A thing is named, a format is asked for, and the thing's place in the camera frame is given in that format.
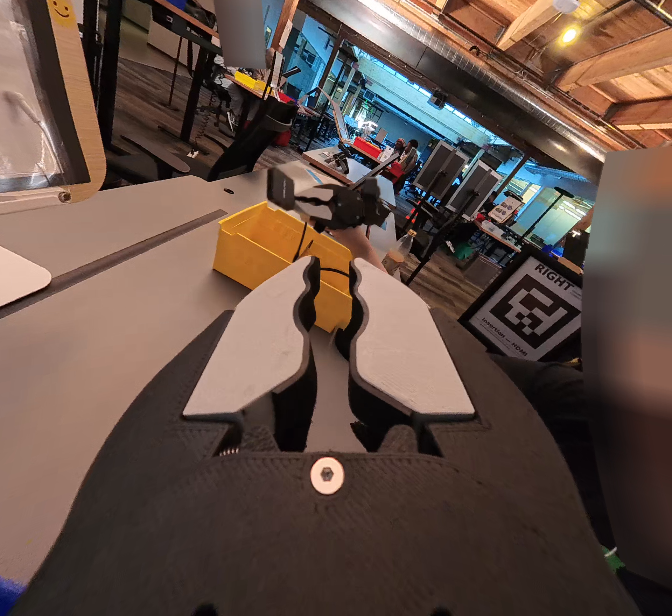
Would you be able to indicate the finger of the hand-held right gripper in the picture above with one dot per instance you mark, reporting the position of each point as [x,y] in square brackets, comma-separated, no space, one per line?
[323,214]
[320,193]

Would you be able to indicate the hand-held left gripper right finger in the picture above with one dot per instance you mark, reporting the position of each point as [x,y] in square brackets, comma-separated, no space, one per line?
[409,353]

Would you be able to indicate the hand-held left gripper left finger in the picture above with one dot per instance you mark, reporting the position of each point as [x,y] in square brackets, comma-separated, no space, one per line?
[252,353]

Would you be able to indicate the yellow plastic bin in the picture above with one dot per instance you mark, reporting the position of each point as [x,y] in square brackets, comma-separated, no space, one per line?
[246,254]

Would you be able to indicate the person's right forearm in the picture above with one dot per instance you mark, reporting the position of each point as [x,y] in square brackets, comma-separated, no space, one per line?
[372,259]

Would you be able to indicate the person's right hand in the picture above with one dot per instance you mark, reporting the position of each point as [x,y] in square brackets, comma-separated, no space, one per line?
[349,239]

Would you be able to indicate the grey work table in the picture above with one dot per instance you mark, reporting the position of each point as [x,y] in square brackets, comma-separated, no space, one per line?
[362,172]

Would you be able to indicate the red plastic bin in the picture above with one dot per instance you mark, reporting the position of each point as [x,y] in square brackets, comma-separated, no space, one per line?
[370,149]

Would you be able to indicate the glass bottle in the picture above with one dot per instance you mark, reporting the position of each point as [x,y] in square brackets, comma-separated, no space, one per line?
[399,259]

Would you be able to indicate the grey display board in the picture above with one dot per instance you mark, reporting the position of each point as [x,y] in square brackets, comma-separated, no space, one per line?
[441,170]
[475,188]

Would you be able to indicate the black office chair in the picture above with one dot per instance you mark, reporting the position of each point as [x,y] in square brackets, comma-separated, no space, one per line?
[246,149]

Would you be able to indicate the black framed marker sign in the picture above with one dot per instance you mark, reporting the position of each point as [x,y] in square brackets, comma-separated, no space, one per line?
[525,311]

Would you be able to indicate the small yellow tray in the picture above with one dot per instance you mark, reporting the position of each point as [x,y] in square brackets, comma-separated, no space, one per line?
[251,81]

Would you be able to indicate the person's dark clothing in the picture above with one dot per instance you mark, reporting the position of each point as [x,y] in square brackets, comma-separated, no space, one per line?
[551,390]

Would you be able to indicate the wooden top standing desk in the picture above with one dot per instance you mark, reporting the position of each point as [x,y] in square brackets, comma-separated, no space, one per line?
[157,12]

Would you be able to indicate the display board with wooden rim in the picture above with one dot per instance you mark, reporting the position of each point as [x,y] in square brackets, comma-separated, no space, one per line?
[78,102]

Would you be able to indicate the ceiling lamp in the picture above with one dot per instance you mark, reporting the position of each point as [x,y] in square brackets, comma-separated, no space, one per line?
[569,34]

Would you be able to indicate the white ceiling device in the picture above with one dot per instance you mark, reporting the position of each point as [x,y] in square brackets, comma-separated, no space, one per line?
[567,1]

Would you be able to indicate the instruction sheet in plastic sleeve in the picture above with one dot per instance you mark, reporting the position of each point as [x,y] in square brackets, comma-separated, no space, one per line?
[26,75]

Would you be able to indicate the yellow smiley sticker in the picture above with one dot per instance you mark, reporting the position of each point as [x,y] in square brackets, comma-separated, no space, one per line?
[62,9]

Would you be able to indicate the black ceiling duct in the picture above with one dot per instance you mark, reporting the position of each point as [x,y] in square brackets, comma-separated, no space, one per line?
[472,75]

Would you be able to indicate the wooden post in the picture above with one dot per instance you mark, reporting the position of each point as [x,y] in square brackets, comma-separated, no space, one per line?
[291,7]

